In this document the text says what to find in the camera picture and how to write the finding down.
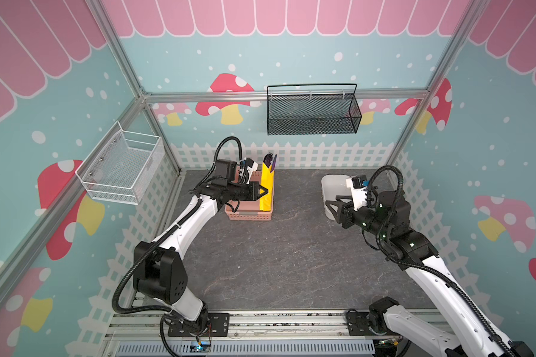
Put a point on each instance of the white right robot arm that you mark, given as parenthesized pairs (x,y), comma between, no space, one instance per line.
(376,205)

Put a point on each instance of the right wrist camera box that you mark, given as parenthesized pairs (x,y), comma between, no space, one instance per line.
(358,186)

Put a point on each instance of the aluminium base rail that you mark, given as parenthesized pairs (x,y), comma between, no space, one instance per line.
(313,332)

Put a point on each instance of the pink perforated plastic basket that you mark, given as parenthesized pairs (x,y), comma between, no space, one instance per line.
(259,210)

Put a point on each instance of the black mesh wall basket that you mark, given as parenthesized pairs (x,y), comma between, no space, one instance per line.
(312,109)

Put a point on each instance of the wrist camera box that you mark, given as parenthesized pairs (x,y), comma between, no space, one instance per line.
(240,172)
(358,186)

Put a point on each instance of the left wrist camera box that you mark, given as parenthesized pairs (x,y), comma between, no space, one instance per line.
(240,172)

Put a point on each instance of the yellow paper napkin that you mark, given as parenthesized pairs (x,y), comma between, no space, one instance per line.
(267,182)

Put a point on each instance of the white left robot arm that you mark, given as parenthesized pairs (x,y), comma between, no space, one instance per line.
(158,270)

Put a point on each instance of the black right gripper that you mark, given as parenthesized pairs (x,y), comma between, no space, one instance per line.
(344,213)

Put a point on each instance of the white wire wall basket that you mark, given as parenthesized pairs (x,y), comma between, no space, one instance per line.
(121,166)

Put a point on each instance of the purple metal spoon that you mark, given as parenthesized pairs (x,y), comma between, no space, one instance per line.
(268,160)

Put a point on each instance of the white plastic tub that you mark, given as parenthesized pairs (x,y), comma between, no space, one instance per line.
(334,185)

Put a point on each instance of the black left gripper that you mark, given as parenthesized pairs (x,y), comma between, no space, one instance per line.
(253,195)

